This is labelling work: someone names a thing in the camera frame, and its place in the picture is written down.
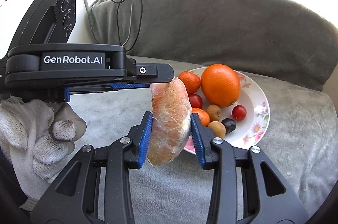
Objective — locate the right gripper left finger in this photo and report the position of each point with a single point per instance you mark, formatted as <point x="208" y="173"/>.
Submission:
<point x="94" y="186"/>

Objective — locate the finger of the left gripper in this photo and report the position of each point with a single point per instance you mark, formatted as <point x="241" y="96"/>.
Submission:
<point x="140" y="72"/>
<point x="99" y="89"/>

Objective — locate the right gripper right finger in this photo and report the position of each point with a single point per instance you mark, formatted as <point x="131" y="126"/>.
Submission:
<point x="247" y="186"/>

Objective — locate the peeled pomelo segment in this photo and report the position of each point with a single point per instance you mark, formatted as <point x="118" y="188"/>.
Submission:
<point x="171" y="120"/>

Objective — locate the mandarin without stem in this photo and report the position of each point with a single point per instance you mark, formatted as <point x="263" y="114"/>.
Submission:
<point x="190" y="80"/>

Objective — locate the larger red cherry tomato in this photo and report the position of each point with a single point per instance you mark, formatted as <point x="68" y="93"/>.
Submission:
<point x="195" y="101"/>

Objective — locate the mandarin with stem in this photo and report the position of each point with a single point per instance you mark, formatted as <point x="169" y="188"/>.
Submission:
<point x="203" y="116"/>

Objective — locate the brown longan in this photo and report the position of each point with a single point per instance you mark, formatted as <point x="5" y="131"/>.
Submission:
<point x="214" y="112"/>
<point x="218" y="129"/>

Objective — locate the dark plum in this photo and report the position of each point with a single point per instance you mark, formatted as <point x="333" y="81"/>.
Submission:
<point x="229" y="124"/>

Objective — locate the smaller red cherry tomato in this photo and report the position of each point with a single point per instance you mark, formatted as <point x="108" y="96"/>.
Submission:
<point x="239" y="113"/>

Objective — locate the white gloved left hand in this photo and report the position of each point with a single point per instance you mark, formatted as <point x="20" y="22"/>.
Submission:
<point x="37" y="139"/>

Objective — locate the light grey seat cushion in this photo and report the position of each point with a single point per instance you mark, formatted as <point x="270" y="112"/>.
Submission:
<point x="301" y="141"/>

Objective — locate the large orange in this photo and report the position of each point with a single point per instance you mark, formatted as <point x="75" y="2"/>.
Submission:
<point x="220" y="85"/>

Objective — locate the white floral plate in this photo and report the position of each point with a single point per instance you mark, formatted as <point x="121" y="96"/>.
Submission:
<point x="251" y="130"/>

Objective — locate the dark grey back cushion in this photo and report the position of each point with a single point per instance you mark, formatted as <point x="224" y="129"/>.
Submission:
<point x="298" y="40"/>

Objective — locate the black left camera box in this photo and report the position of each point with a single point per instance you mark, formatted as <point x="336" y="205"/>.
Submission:
<point x="46" y="21"/>

